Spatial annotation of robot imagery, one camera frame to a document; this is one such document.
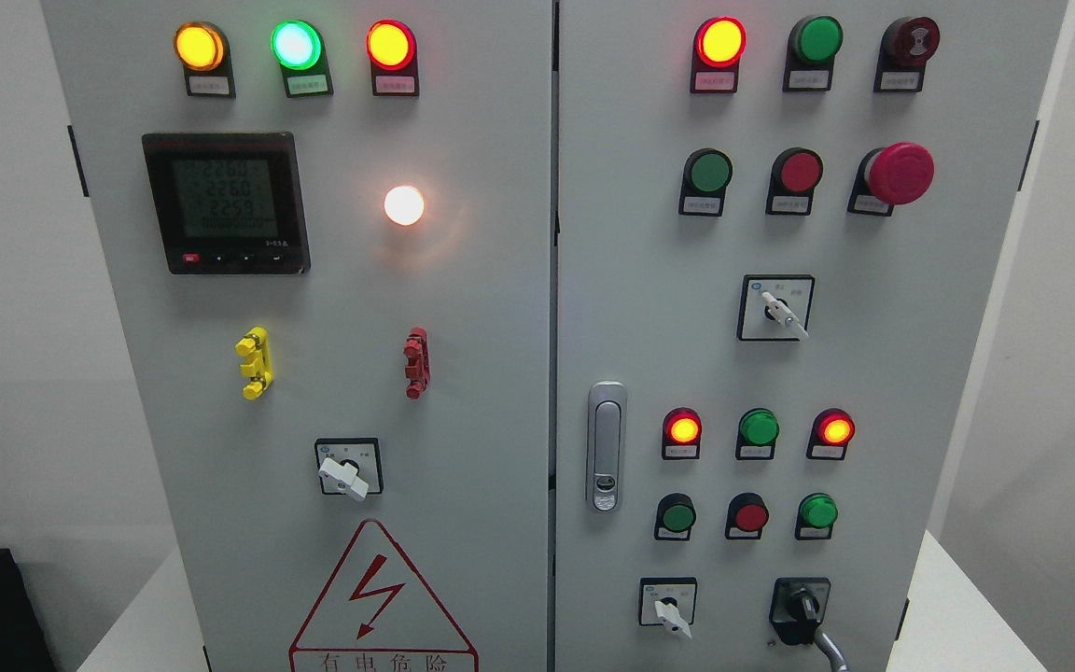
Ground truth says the black rotary knob switch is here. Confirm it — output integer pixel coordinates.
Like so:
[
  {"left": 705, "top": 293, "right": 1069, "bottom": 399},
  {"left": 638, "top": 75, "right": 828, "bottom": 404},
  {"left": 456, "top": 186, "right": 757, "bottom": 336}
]
[{"left": 768, "top": 577, "right": 831, "bottom": 646}]

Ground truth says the red terminal connector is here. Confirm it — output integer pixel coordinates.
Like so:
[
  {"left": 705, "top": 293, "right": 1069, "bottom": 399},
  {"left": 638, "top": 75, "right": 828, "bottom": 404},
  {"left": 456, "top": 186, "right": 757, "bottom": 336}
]
[{"left": 402, "top": 325, "right": 431, "bottom": 400}]

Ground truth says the red indicator lower left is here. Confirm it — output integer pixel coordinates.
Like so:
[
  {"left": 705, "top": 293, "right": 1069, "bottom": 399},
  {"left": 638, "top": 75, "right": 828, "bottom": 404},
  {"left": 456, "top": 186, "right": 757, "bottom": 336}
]
[{"left": 661, "top": 408, "right": 703, "bottom": 460}]

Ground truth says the white lit indicator lamp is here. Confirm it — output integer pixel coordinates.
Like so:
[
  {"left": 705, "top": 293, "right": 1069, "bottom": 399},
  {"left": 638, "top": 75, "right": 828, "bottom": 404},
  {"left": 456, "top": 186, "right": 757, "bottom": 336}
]
[{"left": 383, "top": 184, "right": 426, "bottom": 227}]

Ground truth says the green push button lower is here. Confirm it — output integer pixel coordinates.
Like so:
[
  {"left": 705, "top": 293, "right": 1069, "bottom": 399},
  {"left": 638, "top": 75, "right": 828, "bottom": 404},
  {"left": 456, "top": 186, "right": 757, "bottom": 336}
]
[{"left": 653, "top": 494, "right": 698, "bottom": 541}]

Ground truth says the green push button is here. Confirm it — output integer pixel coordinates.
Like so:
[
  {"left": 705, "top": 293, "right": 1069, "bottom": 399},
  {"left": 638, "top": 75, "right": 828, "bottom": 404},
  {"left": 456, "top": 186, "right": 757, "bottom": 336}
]
[
  {"left": 653, "top": 494, "right": 698, "bottom": 541},
  {"left": 678, "top": 147, "right": 733, "bottom": 217}
]

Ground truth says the green push button upper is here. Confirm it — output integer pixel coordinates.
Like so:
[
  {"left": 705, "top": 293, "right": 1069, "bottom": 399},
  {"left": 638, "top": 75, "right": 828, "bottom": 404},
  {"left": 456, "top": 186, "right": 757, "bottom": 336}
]
[{"left": 678, "top": 147, "right": 733, "bottom": 217}]

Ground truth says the grey cabinet left door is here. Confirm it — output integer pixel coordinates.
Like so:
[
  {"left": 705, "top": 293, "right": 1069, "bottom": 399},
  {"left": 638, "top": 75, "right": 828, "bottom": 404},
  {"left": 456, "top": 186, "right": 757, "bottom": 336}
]
[{"left": 42, "top": 1, "right": 553, "bottom": 671}]

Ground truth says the grey cabinet door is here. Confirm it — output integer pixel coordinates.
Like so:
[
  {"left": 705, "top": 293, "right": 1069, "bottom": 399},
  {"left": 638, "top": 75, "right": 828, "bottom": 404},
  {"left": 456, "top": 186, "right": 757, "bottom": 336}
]
[
  {"left": 551, "top": 1, "right": 1067, "bottom": 671},
  {"left": 42, "top": 1, "right": 553, "bottom": 671}
]

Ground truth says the green indicator lower middle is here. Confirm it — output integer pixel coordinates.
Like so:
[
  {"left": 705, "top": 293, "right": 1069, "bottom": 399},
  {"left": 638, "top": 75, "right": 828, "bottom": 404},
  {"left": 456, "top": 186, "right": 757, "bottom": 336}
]
[{"left": 734, "top": 408, "right": 780, "bottom": 462}]

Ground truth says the grey cabinet right door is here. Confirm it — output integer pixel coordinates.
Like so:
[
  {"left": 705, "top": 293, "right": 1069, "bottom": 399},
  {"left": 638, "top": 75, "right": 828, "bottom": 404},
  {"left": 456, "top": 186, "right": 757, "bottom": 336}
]
[{"left": 551, "top": 1, "right": 1067, "bottom": 671}]

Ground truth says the red push button lower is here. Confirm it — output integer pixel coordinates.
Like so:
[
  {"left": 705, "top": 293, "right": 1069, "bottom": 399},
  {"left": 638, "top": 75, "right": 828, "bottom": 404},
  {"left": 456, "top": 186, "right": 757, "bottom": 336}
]
[{"left": 723, "top": 492, "right": 769, "bottom": 540}]

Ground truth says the red push button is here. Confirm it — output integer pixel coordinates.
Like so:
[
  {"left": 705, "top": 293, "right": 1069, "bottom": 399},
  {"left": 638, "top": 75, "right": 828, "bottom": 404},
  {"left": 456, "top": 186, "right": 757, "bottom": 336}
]
[
  {"left": 765, "top": 147, "right": 825, "bottom": 216},
  {"left": 723, "top": 492, "right": 769, "bottom": 540}
]

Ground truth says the yellow terminal connector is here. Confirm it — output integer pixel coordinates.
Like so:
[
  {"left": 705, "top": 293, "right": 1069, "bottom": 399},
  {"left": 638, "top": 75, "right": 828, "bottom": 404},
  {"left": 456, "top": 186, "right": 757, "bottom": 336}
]
[{"left": 234, "top": 325, "right": 274, "bottom": 400}]

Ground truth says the red push button upper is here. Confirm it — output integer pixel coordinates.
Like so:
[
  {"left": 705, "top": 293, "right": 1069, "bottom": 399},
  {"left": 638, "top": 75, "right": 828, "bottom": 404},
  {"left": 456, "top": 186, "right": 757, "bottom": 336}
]
[{"left": 765, "top": 147, "right": 825, "bottom": 216}]

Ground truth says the red indicator lower right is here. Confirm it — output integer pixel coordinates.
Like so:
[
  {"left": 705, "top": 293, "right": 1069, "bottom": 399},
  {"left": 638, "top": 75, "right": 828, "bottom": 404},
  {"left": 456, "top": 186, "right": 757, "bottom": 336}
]
[{"left": 806, "top": 408, "right": 855, "bottom": 462}]

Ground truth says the red lit indicator light left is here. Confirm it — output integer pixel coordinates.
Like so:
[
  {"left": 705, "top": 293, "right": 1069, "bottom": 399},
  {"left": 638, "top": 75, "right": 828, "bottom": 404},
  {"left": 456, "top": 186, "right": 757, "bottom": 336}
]
[{"left": 364, "top": 19, "right": 421, "bottom": 97}]

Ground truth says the red electrical hazard sticker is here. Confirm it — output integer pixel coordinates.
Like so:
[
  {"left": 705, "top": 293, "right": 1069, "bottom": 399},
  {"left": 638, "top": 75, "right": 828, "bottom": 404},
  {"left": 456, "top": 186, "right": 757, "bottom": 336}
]
[{"left": 287, "top": 519, "right": 481, "bottom": 671}]

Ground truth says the green button lower right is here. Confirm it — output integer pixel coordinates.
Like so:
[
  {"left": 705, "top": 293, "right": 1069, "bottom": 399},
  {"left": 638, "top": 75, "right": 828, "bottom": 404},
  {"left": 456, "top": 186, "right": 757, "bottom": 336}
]
[{"left": 794, "top": 492, "right": 840, "bottom": 541}]

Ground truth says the black digital power meter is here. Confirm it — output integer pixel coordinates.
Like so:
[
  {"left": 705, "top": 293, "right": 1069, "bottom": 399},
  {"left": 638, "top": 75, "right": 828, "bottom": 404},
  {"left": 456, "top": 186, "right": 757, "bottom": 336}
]
[{"left": 142, "top": 132, "right": 311, "bottom": 275}]

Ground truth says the red lit indicator top right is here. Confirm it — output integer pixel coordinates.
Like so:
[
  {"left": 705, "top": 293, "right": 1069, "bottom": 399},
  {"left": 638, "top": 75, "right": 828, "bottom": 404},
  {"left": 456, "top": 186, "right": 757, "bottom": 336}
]
[{"left": 690, "top": 16, "right": 747, "bottom": 94}]

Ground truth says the green lit indicator light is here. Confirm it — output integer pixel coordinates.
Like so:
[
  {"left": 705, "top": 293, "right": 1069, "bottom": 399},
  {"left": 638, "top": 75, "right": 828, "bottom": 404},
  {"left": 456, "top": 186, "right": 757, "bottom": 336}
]
[{"left": 270, "top": 19, "right": 334, "bottom": 98}]

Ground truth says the red emergency stop button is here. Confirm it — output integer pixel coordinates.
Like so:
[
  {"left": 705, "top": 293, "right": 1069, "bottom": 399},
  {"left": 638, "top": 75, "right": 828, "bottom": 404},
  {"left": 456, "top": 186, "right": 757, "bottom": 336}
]
[{"left": 847, "top": 142, "right": 935, "bottom": 217}]

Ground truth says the green indicator top right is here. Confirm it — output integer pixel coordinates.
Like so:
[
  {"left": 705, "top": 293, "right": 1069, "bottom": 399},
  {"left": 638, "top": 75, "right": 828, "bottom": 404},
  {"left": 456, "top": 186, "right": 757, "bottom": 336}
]
[{"left": 782, "top": 14, "right": 845, "bottom": 92}]

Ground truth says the yellow indicator light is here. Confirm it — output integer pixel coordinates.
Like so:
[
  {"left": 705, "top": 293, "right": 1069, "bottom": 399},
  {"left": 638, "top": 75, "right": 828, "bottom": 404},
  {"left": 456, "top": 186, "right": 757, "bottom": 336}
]
[{"left": 174, "top": 22, "right": 237, "bottom": 98}]

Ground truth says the red black buzzer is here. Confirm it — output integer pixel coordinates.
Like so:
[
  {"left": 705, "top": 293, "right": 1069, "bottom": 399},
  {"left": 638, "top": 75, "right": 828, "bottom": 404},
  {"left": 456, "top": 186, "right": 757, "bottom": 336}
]
[{"left": 873, "top": 17, "right": 942, "bottom": 92}]

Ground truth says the silver door handle lock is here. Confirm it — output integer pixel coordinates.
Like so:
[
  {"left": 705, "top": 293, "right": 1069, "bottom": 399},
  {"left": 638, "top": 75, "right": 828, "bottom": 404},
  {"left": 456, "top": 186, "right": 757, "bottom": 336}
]
[{"left": 585, "top": 380, "right": 628, "bottom": 513}]

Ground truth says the white selector switch left door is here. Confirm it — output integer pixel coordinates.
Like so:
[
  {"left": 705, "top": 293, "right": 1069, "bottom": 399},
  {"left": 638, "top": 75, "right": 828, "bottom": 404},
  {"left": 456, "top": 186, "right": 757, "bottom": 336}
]
[{"left": 313, "top": 437, "right": 384, "bottom": 502}]

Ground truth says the white selector switch upper right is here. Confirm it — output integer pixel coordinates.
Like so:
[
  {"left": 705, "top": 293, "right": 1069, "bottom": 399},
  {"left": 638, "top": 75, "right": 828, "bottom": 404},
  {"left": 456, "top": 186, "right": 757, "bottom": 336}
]
[{"left": 737, "top": 273, "right": 816, "bottom": 342}]

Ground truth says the white selector switch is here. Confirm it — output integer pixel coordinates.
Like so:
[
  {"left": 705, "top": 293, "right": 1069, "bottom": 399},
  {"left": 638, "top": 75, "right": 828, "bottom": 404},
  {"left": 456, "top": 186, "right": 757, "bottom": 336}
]
[
  {"left": 637, "top": 577, "right": 698, "bottom": 639},
  {"left": 737, "top": 273, "right": 816, "bottom": 342}
]

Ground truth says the white selector switch bottom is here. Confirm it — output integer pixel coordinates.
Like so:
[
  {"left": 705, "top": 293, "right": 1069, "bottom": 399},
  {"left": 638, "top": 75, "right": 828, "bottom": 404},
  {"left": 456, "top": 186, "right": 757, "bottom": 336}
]
[{"left": 637, "top": 577, "right": 698, "bottom": 639}]

